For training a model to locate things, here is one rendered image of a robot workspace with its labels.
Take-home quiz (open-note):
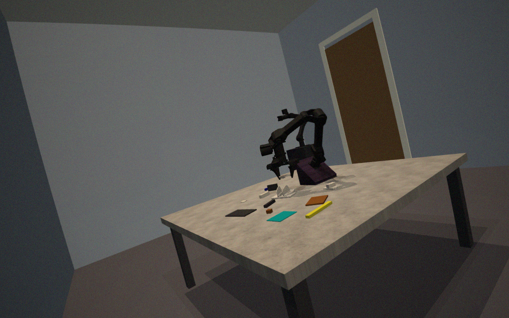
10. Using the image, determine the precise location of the yellow flat bar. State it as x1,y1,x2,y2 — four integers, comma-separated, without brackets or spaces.
305,201,332,218

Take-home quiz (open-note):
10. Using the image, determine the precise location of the teal flat plate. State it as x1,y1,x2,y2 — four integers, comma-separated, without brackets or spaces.
267,211,297,222

